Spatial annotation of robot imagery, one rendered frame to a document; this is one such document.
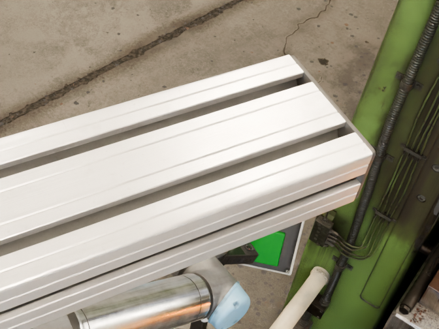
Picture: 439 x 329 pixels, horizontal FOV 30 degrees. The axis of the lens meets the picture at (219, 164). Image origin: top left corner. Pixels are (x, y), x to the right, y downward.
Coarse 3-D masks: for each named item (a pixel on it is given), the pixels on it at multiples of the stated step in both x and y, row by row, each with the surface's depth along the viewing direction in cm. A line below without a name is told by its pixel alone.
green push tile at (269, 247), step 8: (280, 232) 166; (256, 240) 167; (264, 240) 167; (272, 240) 166; (280, 240) 166; (256, 248) 167; (264, 248) 167; (272, 248) 167; (280, 248) 167; (264, 256) 168; (272, 256) 168; (272, 264) 168
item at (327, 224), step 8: (320, 216) 197; (328, 216) 196; (320, 224) 196; (328, 224) 195; (312, 232) 199; (320, 232) 198; (328, 232) 196; (312, 240) 201; (320, 240) 199; (328, 240) 199
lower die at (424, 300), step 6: (438, 270) 173; (438, 276) 172; (432, 282) 171; (438, 282) 171; (432, 288) 170; (438, 288) 170; (426, 294) 172; (432, 294) 171; (438, 294) 170; (420, 300) 174; (426, 300) 173; (432, 300) 172; (438, 300) 171; (426, 306) 174; (432, 306) 173; (438, 306) 172; (438, 312) 173
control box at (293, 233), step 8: (296, 224) 166; (288, 232) 167; (296, 232) 166; (288, 240) 167; (296, 240) 167; (288, 248) 168; (296, 248) 168; (280, 256) 168; (288, 256) 168; (240, 264) 170; (248, 264) 169; (256, 264) 169; (264, 264) 169; (280, 264) 169; (288, 264) 169; (280, 272) 169; (288, 272) 169
